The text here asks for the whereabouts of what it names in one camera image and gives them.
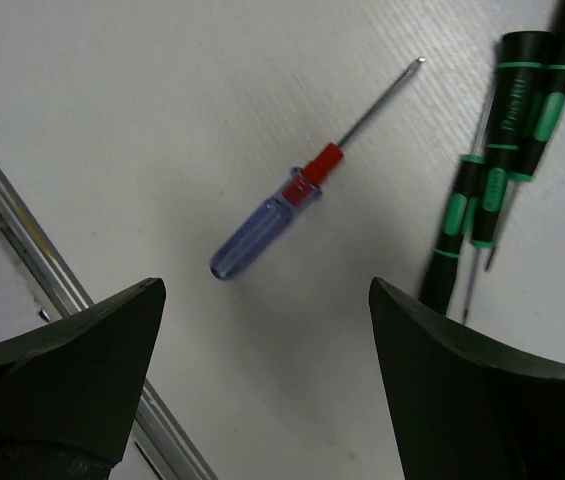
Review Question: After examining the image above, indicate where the blue red screwdriver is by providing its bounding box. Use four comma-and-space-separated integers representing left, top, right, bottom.
209, 57, 426, 281

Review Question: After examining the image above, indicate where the green black precision screwdriver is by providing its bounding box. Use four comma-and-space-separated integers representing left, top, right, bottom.
506, 0, 565, 274
418, 154, 484, 315
462, 30, 552, 323

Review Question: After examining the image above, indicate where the aluminium front rail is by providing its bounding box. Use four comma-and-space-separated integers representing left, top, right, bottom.
0, 168, 217, 479

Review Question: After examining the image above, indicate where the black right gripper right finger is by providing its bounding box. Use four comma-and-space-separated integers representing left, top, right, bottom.
369, 278, 565, 479

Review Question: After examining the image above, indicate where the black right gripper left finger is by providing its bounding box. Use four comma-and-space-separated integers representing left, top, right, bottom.
0, 278, 166, 479

